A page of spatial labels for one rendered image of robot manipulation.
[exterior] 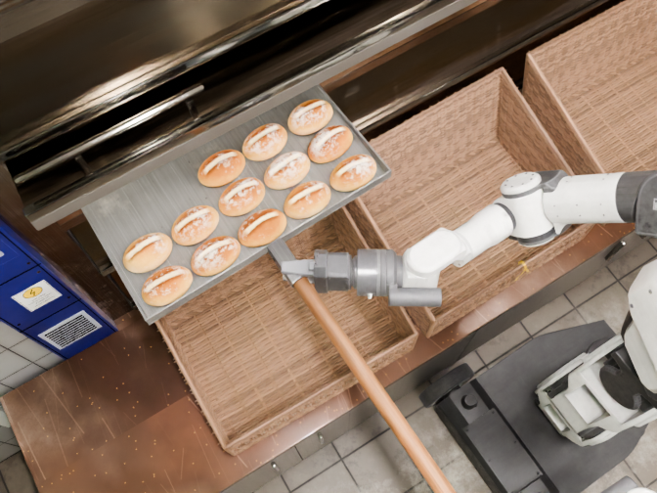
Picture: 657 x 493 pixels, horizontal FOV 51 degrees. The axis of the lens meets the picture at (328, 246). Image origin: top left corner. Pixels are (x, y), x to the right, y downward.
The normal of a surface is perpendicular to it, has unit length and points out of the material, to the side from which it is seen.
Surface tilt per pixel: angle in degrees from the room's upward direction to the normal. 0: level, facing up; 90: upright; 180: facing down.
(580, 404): 9
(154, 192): 0
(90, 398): 0
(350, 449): 0
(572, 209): 71
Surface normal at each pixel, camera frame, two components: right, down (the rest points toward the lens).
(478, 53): 0.49, 0.61
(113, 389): -0.02, -0.38
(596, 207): -0.66, 0.51
